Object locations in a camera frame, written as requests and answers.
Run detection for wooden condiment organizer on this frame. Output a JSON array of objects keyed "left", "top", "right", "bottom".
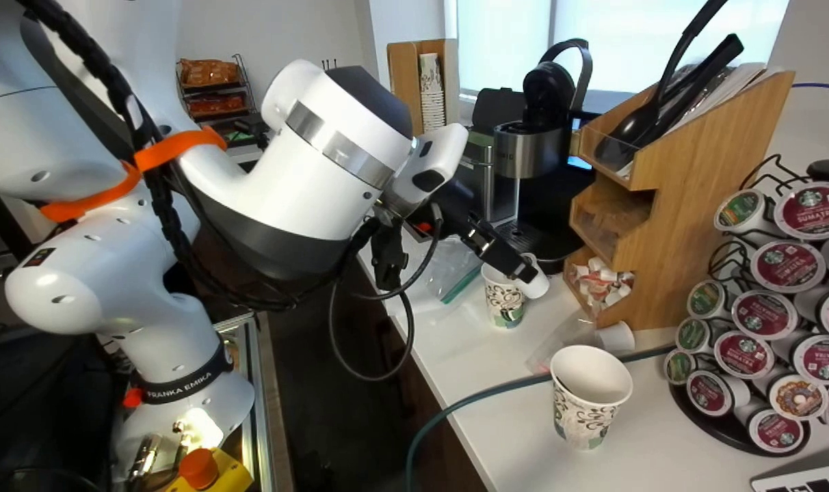
[{"left": 564, "top": 69, "right": 793, "bottom": 330}]

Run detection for snack rack shelf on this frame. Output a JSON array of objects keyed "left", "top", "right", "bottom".
[{"left": 174, "top": 58, "right": 266, "bottom": 147}]

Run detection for far patterned paper cup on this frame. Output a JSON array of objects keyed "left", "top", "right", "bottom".
[{"left": 482, "top": 266, "right": 527, "bottom": 327}]

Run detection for patterned paper cup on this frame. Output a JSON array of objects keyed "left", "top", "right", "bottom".
[
  {"left": 546, "top": 345, "right": 631, "bottom": 453},
  {"left": 482, "top": 266, "right": 527, "bottom": 327}
]

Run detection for wooden cup dispenser box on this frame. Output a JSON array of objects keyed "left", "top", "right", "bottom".
[{"left": 386, "top": 39, "right": 460, "bottom": 133}]

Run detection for black wire capsule carousel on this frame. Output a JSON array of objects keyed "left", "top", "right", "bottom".
[{"left": 661, "top": 154, "right": 829, "bottom": 457}]

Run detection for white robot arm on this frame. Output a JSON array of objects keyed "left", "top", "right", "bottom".
[{"left": 0, "top": 0, "right": 467, "bottom": 469}]

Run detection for white coffee capsule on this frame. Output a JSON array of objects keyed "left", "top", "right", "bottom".
[{"left": 519, "top": 260, "right": 549, "bottom": 301}]

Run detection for green middle coffee capsule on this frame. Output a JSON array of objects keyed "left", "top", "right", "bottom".
[{"left": 687, "top": 278, "right": 727, "bottom": 318}]

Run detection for clear plastic bag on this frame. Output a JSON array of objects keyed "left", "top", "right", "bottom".
[{"left": 425, "top": 240, "right": 482, "bottom": 304}]

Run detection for black tongs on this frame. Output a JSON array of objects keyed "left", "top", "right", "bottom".
[{"left": 596, "top": 0, "right": 745, "bottom": 169}]

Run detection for green top-row coffee capsule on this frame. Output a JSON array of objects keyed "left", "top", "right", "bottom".
[{"left": 713, "top": 189, "right": 765, "bottom": 232}]

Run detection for black coffee machine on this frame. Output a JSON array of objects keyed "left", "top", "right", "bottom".
[{"left": 473, "top": 39, "right": 593, "bottom": 274}]

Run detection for red bottom coffee capsule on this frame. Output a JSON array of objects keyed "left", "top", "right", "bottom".
[{"left": 748, "top": 411, "right": 808, "bottom": 457}]

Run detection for near patterned paper cup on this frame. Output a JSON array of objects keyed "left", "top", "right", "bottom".
[{"left": 546, "top": 345, "right": 631, "bottom": 453}]

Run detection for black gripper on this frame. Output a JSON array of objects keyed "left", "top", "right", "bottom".
[{"left": 411, "top": 181, "right": 533, "bottom": 278}]

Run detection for yellow emergency stop box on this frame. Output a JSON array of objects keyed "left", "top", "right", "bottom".
[{"left": 162, "top": 448, "right": 252, "bottom": 492}]

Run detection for green cable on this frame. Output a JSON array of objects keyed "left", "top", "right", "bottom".
[{"left": 400, "top": 345, "right": 672, "bottom": 492}]

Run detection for creamer cups pile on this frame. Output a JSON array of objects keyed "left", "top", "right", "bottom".
[{"left": 571, "top": 258, "right": 634, "bottom": 312}]

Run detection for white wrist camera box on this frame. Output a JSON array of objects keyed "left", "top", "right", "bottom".
[{"left": 386, "top": 124, "right": 467, "bottom": 217}]

